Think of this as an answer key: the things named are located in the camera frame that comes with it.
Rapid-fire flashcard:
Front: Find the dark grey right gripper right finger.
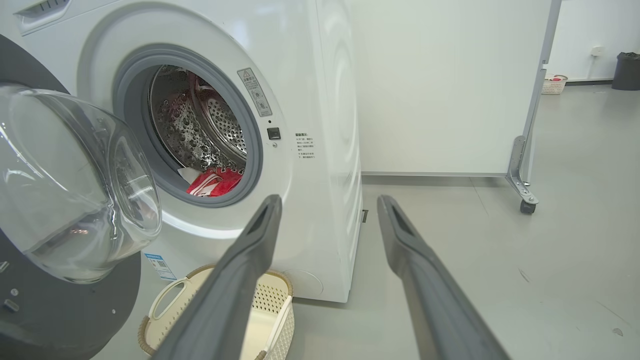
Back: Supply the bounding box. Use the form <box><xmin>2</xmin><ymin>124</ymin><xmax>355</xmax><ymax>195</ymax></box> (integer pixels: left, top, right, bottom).
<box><xmin>376</xmin><ymin>195</ymin><xmax>511</xmax><ymax>360</ymax></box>

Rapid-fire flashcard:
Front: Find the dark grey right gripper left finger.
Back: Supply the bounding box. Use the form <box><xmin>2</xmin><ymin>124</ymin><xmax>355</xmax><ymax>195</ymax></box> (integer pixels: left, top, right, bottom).
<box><xmin>152</xmin><ymin>195</ymin><xmax>283</xmax><ymax>360</ymax></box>

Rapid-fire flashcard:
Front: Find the red white basketball jersey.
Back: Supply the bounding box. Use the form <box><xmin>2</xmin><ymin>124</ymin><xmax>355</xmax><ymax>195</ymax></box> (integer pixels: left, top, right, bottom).
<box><xmin>177</xmin><ymin>166</ymin><xmax>244</xmax><ymax>197</ymax></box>

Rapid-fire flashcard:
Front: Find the black washing machine door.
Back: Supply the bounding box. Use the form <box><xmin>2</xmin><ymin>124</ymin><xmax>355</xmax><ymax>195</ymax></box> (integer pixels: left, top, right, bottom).
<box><xmin>0</xmin><ymin>34</ymin><xmax>163</xmax><ymax>360</ymax></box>

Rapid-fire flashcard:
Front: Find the cream perforated basket brown rim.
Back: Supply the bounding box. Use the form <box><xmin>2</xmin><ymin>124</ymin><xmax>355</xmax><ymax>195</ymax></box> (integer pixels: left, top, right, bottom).
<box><xmin>137</xmin><ymin>264</ymin><xmax>296</xmax><ymax>360</ymax></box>

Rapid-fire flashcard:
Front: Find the steel perforated washer drum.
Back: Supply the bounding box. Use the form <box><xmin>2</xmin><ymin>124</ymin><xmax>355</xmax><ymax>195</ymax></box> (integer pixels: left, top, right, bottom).
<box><xmin>148</xmin><ymin>65</ymin><xmax>248</xmax><ymax>173</ymax></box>

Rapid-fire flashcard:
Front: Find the grey rubber door gasket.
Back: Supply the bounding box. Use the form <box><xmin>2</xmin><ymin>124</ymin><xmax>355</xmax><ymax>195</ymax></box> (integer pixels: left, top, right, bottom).
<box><xmin>112</xmin><ymin>44</ymin><xmax>264</xmax><ymax>208</ymax></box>

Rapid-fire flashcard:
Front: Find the white front-load washing machine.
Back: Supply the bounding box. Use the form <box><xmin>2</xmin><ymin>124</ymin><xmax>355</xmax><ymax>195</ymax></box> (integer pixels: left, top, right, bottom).
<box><xmin>0</xmin><ymin>0</ymin><xmax>363</xmax><ymax>303</ymax></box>

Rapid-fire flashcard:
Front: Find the small white perforated basket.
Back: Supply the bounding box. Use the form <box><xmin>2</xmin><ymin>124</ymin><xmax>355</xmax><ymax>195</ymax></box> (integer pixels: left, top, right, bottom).
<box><xmin>541</xmin><ymin>74</ymin><xmax>569</xmax><ymax>96</ymax></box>

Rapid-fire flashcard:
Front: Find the blue energy label sticker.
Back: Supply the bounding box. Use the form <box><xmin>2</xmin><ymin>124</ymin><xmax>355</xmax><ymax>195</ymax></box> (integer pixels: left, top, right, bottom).
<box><xmin>144</xmin><ymin>252</ymin><xmax>177</xmax><ymax>282</ymax></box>

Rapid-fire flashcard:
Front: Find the grey metal partition leg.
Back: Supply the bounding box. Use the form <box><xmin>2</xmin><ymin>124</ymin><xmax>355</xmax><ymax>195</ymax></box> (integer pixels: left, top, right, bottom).
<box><xmin>506</xmin><ymin>0</ymin><xmax>563</xmax><ymax>206</ymax></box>

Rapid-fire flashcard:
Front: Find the black text instruction sticker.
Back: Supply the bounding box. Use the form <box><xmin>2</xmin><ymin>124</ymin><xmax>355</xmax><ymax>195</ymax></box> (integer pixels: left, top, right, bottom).
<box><xmin>295</xmin><ymin>132</ymin><xmax>316</xmax><ymax>160</ymax></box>

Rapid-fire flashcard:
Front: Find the grey warning sticker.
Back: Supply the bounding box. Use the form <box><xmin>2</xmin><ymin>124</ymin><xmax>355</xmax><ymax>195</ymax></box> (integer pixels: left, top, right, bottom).
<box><xmin>237</xmin><ymin>68</ymin><xmax>273</xmax><ymax>117</ymax></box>

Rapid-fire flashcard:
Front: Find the white partition panel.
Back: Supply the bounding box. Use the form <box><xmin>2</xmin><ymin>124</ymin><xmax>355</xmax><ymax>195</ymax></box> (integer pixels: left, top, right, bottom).
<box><xmin>350</xmin><ymin>0</ymin><xmax>553</xmax><ymax>177</ymax></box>

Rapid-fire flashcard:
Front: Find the black trash bin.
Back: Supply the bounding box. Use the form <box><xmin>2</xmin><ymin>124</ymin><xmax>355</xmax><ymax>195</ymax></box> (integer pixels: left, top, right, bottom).
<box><xmin>611</xmin><ymin>52</ymin><xmax>640</xmax><ymax>91</ymax></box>

